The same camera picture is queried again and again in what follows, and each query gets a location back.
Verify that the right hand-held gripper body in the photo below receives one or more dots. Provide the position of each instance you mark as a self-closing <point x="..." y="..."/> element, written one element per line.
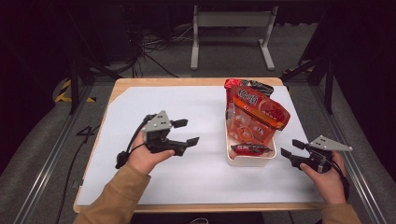
<point x="327" y="144"/>

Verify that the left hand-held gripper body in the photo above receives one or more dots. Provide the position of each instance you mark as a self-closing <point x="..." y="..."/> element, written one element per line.
<point x="158" y="123"/>

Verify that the small red candy packet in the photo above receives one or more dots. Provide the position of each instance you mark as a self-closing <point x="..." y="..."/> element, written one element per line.
<point x="249" y="148"/>

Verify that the white plastic bin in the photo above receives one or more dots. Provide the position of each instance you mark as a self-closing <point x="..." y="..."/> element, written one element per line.
<point x="249" y="160"/>

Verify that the large orange packet clear blocks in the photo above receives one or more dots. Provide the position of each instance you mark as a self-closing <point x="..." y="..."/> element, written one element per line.
<point x="258" y="109"/>

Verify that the red and white seasoning packet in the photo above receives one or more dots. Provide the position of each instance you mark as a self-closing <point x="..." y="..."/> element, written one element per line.
<point x="232" y="82"/>

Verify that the person's left hand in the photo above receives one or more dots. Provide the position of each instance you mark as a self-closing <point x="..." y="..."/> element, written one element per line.
<point x="143" y="158"/>

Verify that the person's right hand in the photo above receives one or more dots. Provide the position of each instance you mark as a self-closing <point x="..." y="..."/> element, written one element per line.
<point x="330" y="186"/>

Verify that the white table sheet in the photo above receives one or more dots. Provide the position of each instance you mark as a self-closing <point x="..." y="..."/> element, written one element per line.
<point x="186" y="180"/>

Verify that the black tripod stand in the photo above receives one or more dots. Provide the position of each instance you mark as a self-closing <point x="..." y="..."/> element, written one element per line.
<point x="328" y="90"/>
<point x="73" y="87"/>

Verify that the yellow black striped tape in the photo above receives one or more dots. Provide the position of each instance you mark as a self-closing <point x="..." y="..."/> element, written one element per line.
<point x="63" y="90"/>

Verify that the grey metal stand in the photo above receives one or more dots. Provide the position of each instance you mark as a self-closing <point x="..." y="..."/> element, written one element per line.
<point x="232" y="19"/>

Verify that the metal floor rail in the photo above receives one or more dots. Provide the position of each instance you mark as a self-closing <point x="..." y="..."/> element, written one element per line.
<point x="358" y="174"/>
<point x="46" y="168"/>

